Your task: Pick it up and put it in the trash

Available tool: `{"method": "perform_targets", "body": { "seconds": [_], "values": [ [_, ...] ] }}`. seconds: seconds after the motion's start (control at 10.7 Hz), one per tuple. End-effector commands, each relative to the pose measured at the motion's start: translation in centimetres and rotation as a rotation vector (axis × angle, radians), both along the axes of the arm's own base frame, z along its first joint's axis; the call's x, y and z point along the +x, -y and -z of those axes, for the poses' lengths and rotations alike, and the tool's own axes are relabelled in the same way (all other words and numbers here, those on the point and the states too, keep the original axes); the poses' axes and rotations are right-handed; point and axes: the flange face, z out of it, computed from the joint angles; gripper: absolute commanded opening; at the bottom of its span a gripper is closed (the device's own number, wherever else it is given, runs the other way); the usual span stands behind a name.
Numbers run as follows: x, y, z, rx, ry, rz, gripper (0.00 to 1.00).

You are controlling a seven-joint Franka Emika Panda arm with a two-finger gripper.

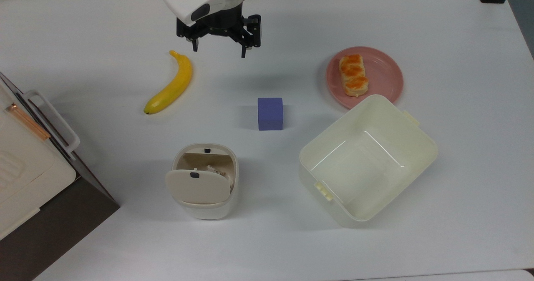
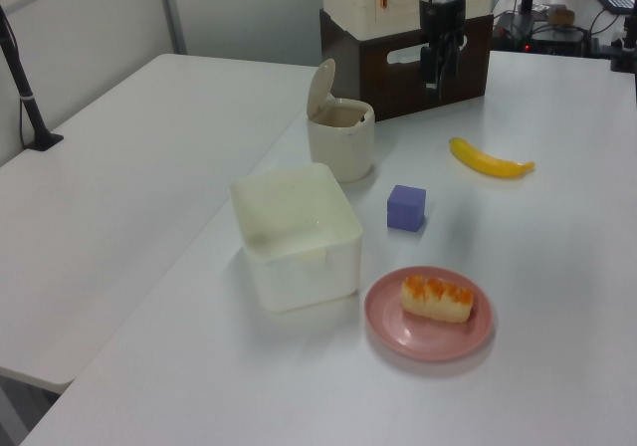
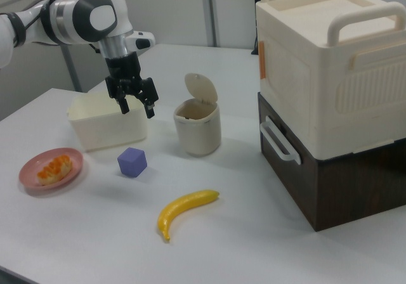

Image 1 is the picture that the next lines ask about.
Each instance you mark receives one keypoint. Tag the cream desktop trash can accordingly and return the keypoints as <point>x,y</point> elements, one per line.
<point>208,210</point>

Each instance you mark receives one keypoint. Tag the white toaster oven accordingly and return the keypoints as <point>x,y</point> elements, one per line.
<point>29,168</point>

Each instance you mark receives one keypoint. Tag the pink round plate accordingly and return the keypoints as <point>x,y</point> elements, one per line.
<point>384,79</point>

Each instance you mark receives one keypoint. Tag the cream trash can flip lid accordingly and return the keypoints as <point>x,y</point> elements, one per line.
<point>198,187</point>

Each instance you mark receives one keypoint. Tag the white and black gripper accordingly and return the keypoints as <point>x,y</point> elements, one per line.
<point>190,1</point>

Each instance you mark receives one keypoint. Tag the glazed bread pastry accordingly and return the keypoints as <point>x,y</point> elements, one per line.
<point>353,74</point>

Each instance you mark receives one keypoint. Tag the crumpled paper scrap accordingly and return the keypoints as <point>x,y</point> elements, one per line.
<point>217,170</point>

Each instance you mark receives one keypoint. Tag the cream plastic storage box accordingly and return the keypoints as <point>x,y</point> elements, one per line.
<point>367,164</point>

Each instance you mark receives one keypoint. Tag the purple foam cube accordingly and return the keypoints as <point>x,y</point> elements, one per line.
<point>270,113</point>

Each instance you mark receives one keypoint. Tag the yellow banana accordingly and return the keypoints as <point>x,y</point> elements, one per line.
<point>175,85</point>

